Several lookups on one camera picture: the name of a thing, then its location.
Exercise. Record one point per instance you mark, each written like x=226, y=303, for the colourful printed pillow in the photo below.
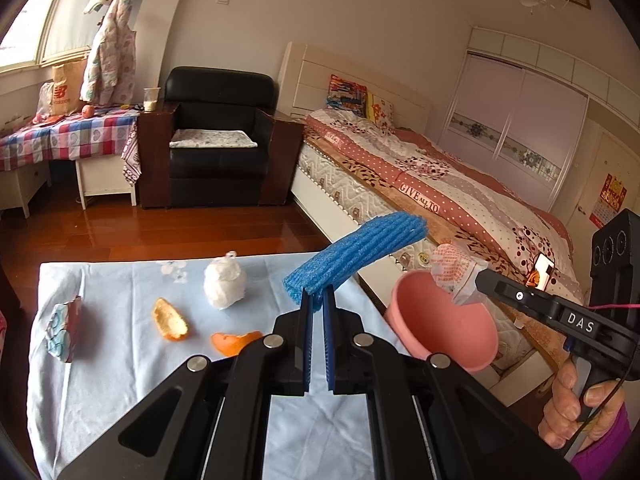
x=347, y=95

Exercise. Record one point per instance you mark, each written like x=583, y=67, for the red wall calendar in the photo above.
x=607, y=200

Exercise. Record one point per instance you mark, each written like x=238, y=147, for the window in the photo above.
x=25, y=20

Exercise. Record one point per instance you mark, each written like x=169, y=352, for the white red plastic bag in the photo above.
x=44, y=102

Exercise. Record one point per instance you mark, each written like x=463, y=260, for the floral padded jacket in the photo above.
x=107, y=55

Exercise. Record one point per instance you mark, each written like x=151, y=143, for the smartphone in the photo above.
x=542, y=270

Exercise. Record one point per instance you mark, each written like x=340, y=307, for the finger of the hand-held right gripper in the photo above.
x=515, y=294

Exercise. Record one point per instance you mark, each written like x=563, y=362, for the blue foam strip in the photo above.
x=360, y=245

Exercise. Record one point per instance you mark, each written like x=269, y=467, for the cream headboard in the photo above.
x=310, y=75

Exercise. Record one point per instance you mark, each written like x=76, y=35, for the floral seat cushion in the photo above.
x=212, y=139

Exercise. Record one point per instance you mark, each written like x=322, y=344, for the white wardrobe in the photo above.
x=525, y=100

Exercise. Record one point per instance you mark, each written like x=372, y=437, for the black leather armchair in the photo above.
x=220, y=170

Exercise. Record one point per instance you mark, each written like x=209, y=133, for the person's right forearm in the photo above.
x=610, y=445

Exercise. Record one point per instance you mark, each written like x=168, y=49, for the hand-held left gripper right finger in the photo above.
x=329, y=350

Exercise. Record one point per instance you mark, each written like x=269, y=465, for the roller blind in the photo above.
x=75, y=10

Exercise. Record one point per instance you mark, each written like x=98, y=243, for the red apple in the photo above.
x=87, y=111

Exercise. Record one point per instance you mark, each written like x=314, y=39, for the clear plastic wrapper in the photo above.
x=452, y=270

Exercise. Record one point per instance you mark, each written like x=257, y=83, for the light blue floral tablecloth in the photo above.
x=125, y=385

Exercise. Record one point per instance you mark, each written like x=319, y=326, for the orange peel with pale inside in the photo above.
x=170, y=321

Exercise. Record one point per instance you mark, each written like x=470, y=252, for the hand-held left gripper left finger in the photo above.
x=306, y=350

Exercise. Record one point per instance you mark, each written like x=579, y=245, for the brown paper bag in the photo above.
x=67, y=87

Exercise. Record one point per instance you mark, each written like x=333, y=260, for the pink plastic bucket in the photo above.
x=440, y=325

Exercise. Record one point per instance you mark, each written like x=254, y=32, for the pink patchwork quilt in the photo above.
x=450, y=180

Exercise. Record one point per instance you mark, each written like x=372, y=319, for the checkered tablecloth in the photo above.
x=65, y=137

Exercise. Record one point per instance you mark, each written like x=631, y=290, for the person's right hand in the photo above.
x=560, y=405

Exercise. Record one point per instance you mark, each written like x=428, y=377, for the white cabinet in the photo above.
x=105, y=177
x=20, y=187

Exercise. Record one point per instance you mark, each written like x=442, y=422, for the crumpled teal printed paper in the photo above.
x=62, y=327

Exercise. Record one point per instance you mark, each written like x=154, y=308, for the dark wooden side cabinet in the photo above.
x=155, y=160
x=282, y=160

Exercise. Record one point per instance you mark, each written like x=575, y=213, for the plastic cup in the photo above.
x=151, y=100

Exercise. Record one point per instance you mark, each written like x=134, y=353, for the yellow floral pillow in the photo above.
x=380, y=110

